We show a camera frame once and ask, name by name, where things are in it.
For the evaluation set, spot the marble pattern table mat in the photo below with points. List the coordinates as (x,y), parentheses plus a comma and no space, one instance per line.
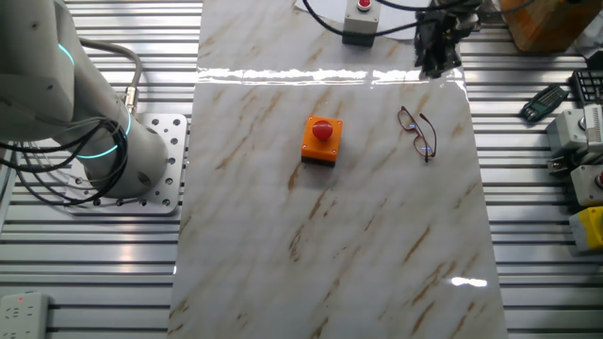
(330,235)

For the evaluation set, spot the grey box red button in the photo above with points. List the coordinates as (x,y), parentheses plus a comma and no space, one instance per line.
(360,21)
(586,188)

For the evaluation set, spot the clear plastic bag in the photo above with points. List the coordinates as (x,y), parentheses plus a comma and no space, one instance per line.
(591,40)

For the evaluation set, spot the light grey switch box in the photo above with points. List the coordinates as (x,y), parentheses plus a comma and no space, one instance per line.
(565,132)

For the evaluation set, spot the black keyboard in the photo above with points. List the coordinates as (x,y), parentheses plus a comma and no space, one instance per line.
(589,87)

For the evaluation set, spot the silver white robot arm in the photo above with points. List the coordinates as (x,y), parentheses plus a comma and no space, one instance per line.
(47,70)

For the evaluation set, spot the brown cardboard box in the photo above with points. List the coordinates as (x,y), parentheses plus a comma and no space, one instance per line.
(546,23)

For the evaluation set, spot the dark red frame glasses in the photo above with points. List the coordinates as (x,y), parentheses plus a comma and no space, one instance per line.
(405,120)

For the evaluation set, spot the orange box red button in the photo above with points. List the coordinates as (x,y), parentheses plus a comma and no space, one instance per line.
(320,146)

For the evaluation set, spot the yellow box green button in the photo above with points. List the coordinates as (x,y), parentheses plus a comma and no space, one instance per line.
(589,228)

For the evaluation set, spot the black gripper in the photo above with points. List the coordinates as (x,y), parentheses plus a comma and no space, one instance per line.
(447,23)

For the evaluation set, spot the silver finned camera device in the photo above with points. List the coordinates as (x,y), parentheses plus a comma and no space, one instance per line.
(594,127)

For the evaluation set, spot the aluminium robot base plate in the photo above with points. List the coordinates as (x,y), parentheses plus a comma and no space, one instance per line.
(174,141)

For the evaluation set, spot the white power strip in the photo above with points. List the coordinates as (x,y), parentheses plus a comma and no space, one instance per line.
(23,315)

